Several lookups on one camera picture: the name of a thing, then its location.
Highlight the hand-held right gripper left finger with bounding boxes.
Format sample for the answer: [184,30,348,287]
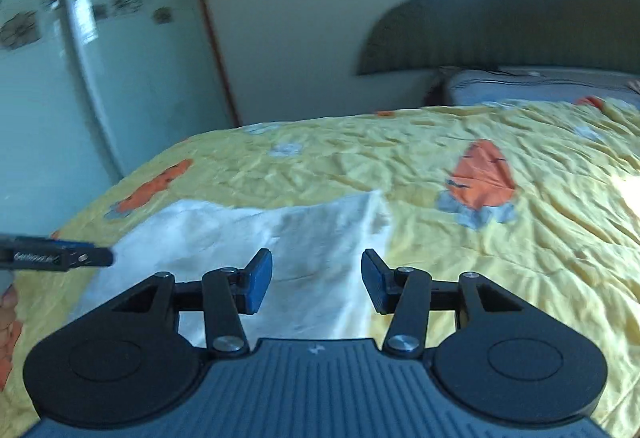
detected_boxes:
[107,248,274,359]

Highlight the yellow printed blanket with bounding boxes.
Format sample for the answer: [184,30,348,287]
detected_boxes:
[0,98,640,438]

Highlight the grey striped pillow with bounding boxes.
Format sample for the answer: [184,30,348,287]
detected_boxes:
[439,66,640,109]

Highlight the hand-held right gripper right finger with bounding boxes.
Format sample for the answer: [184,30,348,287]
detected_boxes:
[361,248,532,359]

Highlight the white wardrobe with stickers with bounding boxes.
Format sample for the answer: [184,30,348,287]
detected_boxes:
[0,0,238,239]

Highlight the white pants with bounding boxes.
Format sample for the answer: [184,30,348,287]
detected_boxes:
[70,190,394,350]

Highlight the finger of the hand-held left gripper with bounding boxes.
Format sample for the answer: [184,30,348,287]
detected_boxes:
[0,233,114,273]

